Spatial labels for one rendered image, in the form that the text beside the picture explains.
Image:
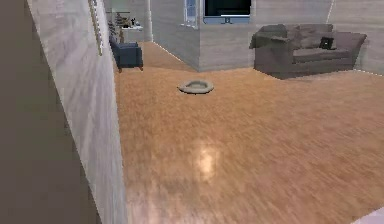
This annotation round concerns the white window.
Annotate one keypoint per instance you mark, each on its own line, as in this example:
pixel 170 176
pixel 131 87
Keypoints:
pixel 191 12

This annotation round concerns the grey round pet bed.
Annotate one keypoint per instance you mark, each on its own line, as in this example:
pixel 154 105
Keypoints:
pixel 196 86

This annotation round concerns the black television set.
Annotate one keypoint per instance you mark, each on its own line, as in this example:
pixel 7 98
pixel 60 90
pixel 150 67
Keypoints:
pixel 227 8

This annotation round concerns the dark blue armchair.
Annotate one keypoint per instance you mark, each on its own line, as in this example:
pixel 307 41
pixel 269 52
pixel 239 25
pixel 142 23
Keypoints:
pixel 128 53

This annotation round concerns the grey brown sofa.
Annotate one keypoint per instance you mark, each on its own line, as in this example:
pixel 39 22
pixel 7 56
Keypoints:
pixel 300 53

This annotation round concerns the white table with small things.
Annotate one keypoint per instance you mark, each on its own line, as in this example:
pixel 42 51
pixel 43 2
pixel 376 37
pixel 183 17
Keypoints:
pixel 128 25

